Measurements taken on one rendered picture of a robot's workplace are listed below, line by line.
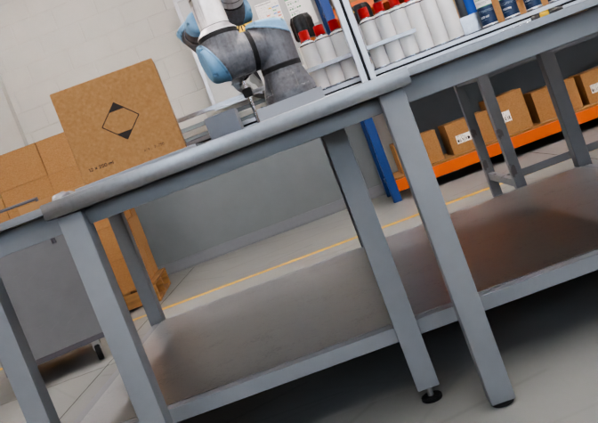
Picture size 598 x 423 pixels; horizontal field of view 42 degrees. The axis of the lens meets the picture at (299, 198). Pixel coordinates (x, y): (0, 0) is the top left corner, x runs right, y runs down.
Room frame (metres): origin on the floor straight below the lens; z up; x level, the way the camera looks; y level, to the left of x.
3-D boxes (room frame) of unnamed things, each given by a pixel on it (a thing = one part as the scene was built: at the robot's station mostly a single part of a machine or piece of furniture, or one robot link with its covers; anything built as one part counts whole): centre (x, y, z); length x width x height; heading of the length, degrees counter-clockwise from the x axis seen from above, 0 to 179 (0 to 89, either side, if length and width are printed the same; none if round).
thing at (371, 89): (2.23, 0.10, 0.81); 0.90 x 0.90 x 0.04; 87
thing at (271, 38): (2.22, -0.08, 1.04); 0.13 x 0.12 x 0.14; 102
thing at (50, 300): (4.46, 1.61, 0.48); 0.89 x 0.63 x 0.96; 16
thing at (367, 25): (2.57, -0.41, 0.98); 0.05 x 0.05 x 0.20
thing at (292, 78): (2.22, -0.08, 0.93); 0.15 x 0.15 x 0.10
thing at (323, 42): (2.57, -0.26, 0.98); 0.05 x 0.05 x 0.20
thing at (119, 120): (2.32, 0.41, 0.99); 0.30 x 0.24 x 0.27; 96
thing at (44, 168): (6.02, 1.83, 0.70); 1.20 x 0.83 x 1.39; 93
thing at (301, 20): (2.86, -0.24, 1.03); 0.09 x 0.09 x 0.30
